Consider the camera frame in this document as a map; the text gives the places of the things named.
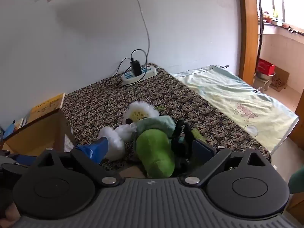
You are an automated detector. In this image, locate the grey power cord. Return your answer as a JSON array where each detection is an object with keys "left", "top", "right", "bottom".
[{"left": 132, "top": 0, "right": 150, "bottom": 64}]

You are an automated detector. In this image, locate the floral patterned blanket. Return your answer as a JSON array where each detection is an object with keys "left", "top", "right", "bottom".
[{"left": 60, "top": 63, "right": 271, "bottom": 178}]

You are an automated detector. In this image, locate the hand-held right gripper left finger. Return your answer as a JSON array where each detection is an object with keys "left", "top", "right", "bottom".
[{"left": 32, "top": 138, "right": 125, "bottom": 188}]

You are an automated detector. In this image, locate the dark green cloth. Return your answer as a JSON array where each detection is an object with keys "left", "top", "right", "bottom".
[{"left": 288, "top": 166, "right": 304, "bottom": 194}]

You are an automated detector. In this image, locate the brown cardboard box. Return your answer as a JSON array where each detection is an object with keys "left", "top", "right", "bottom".
[{"left": 0, "top": 108, "right": 79, "bottom": 158}]

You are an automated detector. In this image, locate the light green sheet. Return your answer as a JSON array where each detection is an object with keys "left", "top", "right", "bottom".
[{"left": 170, "top": 65, "right": 299, "bottom": 156}]

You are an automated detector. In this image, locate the small brown cardboard piece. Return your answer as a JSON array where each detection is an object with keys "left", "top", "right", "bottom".
[{"left": 119, "top": 166, "right": 146, "bottom": 178}]

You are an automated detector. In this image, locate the wooden door frame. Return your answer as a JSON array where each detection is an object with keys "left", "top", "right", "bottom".
[{"left": 237, "top": 0, "right": 260, "bottom": 80}]

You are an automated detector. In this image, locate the flat brown cardboard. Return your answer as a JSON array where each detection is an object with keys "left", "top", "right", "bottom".
[{"left": 271, "top": 68, "right": 290, "bottom": 92}]

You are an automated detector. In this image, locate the white power strip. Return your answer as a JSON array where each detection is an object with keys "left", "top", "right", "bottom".
[{"left": 121, "top": 65, "right": 158, "bottom": 85}]

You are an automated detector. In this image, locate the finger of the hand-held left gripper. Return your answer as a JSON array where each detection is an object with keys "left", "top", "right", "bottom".
[{"left": 8, "top": 154, "right": 40, "bottom": 166}]

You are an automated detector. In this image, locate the yellow book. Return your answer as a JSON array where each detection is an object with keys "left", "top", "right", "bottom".
[{"left": 28, "top": 93, "right": 65, "bottom": 124}]

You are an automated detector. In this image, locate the olive green cloth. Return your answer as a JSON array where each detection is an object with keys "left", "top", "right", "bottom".
[{"left": 191, "top": 128, "right": 207, "bottom": 141}]

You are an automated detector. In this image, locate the black charger cable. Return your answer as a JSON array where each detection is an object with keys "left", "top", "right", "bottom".
[{"left": 115, "top": 49, "right": 149, "bottom": 86}]

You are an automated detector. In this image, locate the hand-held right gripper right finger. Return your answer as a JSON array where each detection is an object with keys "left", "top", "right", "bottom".
[{"left": 182, "top": 139, "right": 273, "bottom": 187}]

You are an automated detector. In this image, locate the green plush toy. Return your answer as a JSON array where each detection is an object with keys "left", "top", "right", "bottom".
[{"left": 135, "top": 128, "right": 176, "bottom": 178}]

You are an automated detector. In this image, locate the red box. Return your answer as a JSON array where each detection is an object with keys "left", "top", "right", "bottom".
[{"left": 258, "top": 58, "right": 276, "bottom": 76}]

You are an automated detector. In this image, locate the black strap item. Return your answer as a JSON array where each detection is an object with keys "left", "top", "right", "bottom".
[{"left": 170, "top": 120, "right": 197, "bottom": 171}]

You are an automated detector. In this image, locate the person's left hand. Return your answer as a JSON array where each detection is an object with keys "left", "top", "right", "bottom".
[{"left": 3, "top": 203, "right": 22, "bottom": 222}]

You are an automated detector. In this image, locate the black charger plug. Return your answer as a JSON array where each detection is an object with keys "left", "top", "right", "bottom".
[{"left": 129, "top": 57, "right": 142, "bottom": 77}]

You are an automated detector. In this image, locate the mint green fabric pouch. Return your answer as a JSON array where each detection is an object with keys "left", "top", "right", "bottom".
[{"left": 135, "top": 115, "right": 176, "bottom": 138}]

